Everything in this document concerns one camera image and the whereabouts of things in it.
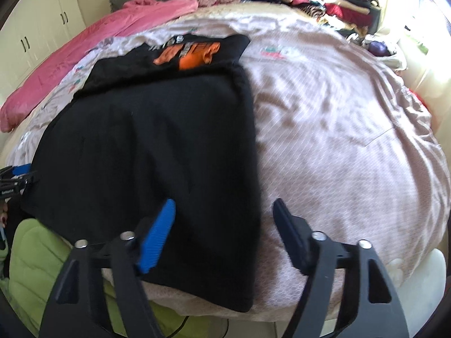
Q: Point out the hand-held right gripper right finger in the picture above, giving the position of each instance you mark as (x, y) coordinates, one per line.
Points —
(292, 232)

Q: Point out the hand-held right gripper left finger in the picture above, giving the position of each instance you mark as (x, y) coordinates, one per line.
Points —
(158, 239)

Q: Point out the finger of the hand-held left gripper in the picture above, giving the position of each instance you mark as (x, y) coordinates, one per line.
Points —
(24, 179)
(21, 169)

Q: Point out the black sweater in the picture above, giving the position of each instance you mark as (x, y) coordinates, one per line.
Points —
(141, 148)

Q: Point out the white bag of clothes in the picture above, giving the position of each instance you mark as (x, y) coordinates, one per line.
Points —
(378, 47)

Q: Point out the pile of folded clothes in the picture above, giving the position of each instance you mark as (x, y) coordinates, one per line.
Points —
(338, 3)

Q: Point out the person's left hand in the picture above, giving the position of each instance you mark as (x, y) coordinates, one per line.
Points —
(3, 217)

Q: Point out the person's green clothing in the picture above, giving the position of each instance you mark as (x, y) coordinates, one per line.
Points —
(31, 253)

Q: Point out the lilac printed blanket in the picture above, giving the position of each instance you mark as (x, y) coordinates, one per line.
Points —
(334, 130)

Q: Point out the pink quilt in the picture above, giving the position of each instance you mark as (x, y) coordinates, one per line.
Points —
(70, 67)

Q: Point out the white wardrobe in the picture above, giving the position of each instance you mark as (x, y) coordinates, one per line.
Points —
(35, 24)

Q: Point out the white rounded object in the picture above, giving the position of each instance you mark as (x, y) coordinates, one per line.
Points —
(433, 278)

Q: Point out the red bag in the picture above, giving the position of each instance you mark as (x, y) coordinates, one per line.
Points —
(419, 98)

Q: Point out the cream bed sheet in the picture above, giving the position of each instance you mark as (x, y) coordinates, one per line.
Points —
(229, 10)

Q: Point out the cream curtain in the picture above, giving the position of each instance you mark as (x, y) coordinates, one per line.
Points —
(391, 7)

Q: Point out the window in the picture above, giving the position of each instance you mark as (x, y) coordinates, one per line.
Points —
(430, 0)

